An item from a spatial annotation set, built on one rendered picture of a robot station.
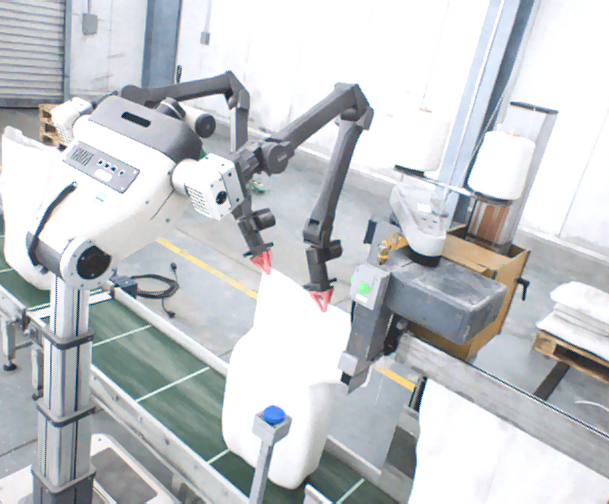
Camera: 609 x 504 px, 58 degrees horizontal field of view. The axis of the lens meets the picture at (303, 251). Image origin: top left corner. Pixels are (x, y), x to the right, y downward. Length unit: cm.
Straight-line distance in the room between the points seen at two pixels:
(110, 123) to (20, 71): 744
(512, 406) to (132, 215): 106
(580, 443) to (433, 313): 46
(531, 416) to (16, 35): 829
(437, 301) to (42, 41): 823
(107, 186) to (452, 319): 90
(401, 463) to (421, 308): 84
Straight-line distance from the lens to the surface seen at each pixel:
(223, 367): 250
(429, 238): 144
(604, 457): 153
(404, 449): 204
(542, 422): 153
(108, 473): 222
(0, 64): 890
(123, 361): 254
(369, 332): 145
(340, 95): 161
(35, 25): 904
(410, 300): 136
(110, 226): 142
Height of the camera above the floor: 184
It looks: 22 degrees down
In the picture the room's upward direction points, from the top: 12 degrees clockwise
